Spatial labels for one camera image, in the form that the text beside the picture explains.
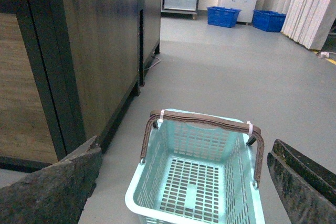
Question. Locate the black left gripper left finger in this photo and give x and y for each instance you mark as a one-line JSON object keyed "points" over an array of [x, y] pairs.
{"points": [[57, 193]]}

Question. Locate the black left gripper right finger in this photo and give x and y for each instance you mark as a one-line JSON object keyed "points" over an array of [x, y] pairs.
{"points": [[305, 188]]}

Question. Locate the brown basket handle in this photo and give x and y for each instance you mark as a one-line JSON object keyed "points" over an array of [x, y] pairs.
{"points": [[253, 131]]}

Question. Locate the light blue plastic basket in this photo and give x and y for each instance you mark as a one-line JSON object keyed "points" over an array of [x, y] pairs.
{"points": [[195, 173]]}

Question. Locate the white power strip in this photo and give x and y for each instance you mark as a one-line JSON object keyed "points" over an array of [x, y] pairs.
{"points": [[326, 54]]}

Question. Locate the dark wood display cabinet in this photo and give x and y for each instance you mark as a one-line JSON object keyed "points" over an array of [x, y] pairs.
{"points": [[69, 69]]}

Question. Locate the blue crate right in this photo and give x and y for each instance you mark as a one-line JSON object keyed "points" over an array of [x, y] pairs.
{"points": [[268, 20]]}

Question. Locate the blue crate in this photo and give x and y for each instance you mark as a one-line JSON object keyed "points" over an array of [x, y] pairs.
{"points": [[268, 20], [223, 17]]}

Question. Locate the white curtain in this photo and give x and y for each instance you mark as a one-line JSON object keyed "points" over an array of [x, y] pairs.
{"points": [[307, 22]]}

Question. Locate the blue crate left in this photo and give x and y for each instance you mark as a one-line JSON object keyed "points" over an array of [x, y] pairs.
{"points": [[223, 17]]}

